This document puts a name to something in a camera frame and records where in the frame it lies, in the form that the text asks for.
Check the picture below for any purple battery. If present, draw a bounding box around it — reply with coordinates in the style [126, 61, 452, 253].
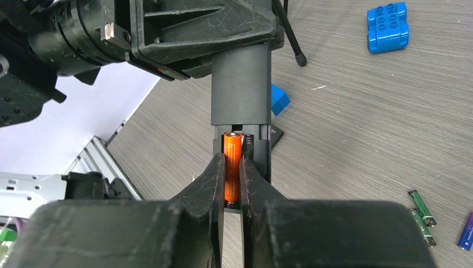
[457, 211, 473, 251]

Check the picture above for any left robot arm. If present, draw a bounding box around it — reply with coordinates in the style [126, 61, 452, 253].
[1, 1, 287, 127]

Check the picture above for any blue green white block stack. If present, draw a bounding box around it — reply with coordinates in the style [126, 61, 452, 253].
[271, 84, 291, 117]

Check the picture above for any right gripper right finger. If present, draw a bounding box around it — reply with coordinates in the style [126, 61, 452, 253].
[239, 158, 286, 267]

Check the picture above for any blue toy car block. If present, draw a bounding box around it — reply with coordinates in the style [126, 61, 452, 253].
[366, 2, 409, 54]

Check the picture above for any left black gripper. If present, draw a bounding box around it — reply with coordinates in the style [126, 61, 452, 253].
[55, 0, 285, 82]

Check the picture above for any black remote control back up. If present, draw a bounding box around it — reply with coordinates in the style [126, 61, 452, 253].
[211, 43, 272, 183]

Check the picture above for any black remote with buttons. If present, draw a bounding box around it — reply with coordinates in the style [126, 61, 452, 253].
[271, 125, 284, 149]

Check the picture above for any aluminium frame rail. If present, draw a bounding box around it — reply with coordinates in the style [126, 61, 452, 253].
[0, 120, 145, 223]

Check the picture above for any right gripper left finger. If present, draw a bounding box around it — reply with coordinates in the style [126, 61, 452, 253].
[170, 153, 225, 267]

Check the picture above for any green battery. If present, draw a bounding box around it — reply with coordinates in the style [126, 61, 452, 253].
[408, 189, 437, 227]
[409, 208, 437, 247]

